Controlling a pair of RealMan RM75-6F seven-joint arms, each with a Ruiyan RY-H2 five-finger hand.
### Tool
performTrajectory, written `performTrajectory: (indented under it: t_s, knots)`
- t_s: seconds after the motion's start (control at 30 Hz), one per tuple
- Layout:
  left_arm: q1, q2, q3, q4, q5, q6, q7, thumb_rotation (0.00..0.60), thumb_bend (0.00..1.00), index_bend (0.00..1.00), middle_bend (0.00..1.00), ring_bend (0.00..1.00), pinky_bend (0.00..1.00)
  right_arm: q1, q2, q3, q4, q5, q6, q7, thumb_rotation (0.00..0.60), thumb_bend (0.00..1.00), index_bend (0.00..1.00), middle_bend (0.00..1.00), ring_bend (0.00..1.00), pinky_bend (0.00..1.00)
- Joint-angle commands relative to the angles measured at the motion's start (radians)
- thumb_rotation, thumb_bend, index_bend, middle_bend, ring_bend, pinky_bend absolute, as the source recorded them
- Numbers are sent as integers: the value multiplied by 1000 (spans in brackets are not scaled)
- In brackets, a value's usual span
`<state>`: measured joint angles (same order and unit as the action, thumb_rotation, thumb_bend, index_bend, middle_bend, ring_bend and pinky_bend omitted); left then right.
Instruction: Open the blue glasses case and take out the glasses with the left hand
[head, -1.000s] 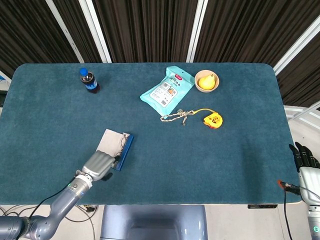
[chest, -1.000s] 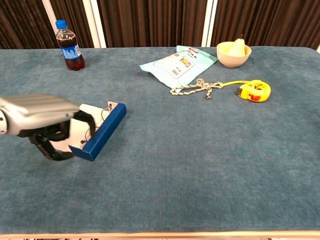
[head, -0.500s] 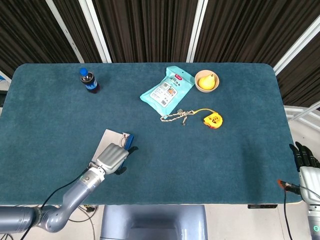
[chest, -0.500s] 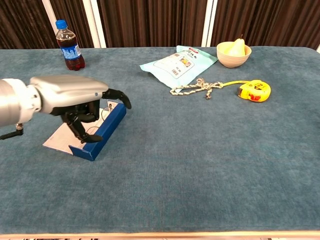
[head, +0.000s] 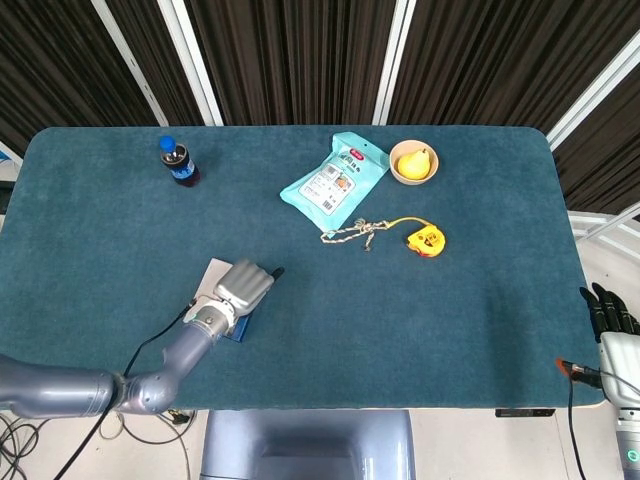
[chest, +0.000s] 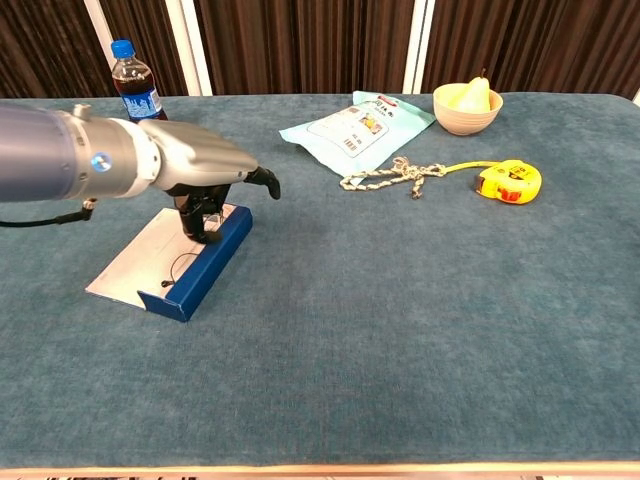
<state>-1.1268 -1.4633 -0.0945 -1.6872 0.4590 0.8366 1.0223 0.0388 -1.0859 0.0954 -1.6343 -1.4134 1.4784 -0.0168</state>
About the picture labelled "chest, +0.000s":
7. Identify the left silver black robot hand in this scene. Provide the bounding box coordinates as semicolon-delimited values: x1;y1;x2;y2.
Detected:
138;118;282;245

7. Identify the blue floral pencil box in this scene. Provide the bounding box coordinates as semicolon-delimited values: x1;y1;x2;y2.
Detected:
84;204;254;324

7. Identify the cola bottle with blue cap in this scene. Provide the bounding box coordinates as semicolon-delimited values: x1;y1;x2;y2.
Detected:
110;39;169;124

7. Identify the dark brown pleated curtain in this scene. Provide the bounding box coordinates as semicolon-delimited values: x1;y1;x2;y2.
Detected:
0;0;640;100

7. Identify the light blue snack bag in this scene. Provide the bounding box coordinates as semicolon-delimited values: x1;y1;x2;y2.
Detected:
278;90;436;178

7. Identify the teal tablecloth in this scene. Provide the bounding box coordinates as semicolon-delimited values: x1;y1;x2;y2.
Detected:
0;92;640;469

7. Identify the beige bowl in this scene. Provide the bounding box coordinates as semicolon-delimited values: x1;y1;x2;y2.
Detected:
432;82;504;137

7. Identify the yellow pear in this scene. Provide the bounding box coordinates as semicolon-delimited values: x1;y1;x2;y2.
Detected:
455;68;492;114

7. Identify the yellow tape measure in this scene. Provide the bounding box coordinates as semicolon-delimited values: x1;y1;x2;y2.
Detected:
447;159;543;206

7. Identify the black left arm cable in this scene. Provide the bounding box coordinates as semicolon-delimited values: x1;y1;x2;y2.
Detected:
0;198;99;229

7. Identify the beige braided rope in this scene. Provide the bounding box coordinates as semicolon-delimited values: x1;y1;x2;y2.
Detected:
339;156;449;201

